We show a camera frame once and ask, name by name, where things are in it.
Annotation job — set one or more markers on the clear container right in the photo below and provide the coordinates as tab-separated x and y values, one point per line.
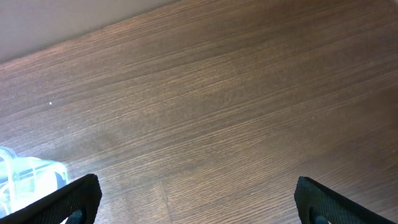
25	180

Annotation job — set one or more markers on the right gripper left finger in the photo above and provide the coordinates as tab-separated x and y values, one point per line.
76	202

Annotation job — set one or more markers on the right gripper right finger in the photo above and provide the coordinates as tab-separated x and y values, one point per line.
317	203

